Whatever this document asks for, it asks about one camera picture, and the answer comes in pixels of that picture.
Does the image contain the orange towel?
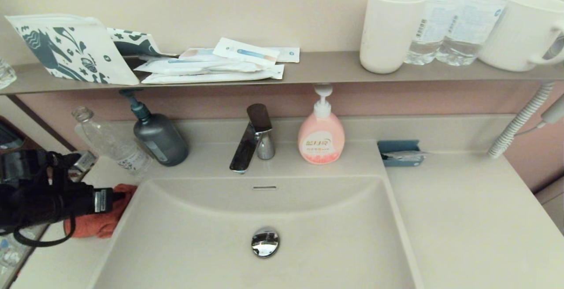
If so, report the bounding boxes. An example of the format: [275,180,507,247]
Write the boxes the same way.
[64,184,138,239]

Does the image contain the chrome sink faucet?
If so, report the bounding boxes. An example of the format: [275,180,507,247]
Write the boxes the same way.
[229,103,276,175]

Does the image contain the beige sink basin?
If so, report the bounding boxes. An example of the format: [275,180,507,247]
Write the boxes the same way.
[86,175,423,289]

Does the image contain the empty clear plastic bottle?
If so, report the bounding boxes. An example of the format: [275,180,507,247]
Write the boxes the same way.
[72,106,152,177]

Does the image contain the plastic wrapped water bottle pack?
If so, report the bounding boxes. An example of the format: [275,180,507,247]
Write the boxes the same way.
[0,225,47,281]

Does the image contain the dark grey pump bottle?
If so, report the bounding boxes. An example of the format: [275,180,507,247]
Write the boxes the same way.
[119,89,189,167]

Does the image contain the black bin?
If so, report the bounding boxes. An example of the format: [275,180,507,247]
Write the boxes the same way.
[0,119,26,149]

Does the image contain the clear drinking glass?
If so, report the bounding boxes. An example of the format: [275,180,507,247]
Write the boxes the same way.
[0,58,17,89]

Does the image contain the wrapped toothbrush packet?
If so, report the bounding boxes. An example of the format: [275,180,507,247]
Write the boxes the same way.
[134,57,264,75]

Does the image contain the chrome drain stopper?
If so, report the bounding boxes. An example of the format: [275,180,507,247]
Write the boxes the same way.
[252,226,280,257]

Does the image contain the large white blue patterned pouch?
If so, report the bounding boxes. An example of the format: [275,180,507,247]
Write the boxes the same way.
[4,14,140,85]

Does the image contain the small white blue patterned pouch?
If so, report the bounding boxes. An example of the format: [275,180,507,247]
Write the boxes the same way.
[107,28,178,57]

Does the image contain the long white plastic packet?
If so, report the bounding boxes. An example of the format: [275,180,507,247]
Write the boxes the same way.
[141,64,285,84]

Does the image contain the white sachet pink print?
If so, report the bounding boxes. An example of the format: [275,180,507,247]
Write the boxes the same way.
[179,48,229,60]

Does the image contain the white sachet blue orange stripe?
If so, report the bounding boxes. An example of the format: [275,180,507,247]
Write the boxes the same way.
[213,37,280,68]

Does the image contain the pink soap pump bottle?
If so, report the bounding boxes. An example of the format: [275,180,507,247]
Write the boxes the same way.
[298,84,345,165]

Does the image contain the white sachet blue logo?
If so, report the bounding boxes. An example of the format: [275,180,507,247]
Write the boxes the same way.
[264,47,301,63]

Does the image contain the blue soap holder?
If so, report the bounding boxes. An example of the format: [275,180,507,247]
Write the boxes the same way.
[377,140,426,167]

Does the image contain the silver sachet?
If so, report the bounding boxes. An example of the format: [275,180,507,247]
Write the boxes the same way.
[382,150,430,163]

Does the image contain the white tumbler cup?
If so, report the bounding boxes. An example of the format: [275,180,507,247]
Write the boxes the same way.
[360,0,428,74]

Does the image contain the clear water bottle white label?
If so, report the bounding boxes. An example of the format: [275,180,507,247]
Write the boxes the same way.
[404,0,467,66]
[436,0,524,67]

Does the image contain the grey hair dryer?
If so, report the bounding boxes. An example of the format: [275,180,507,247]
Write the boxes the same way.
[513,94,564,137]

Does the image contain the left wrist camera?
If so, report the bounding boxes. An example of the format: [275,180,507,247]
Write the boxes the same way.
[68,150,98,182]

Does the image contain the grey wall shelf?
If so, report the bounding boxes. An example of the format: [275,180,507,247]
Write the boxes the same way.
[0,51,564,95]

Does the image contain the white coiled cord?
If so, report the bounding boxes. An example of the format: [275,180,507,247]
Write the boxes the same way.
[486,82,555,159]

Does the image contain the white mug with handle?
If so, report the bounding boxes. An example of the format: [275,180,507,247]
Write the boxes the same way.
[478,0,564,72]

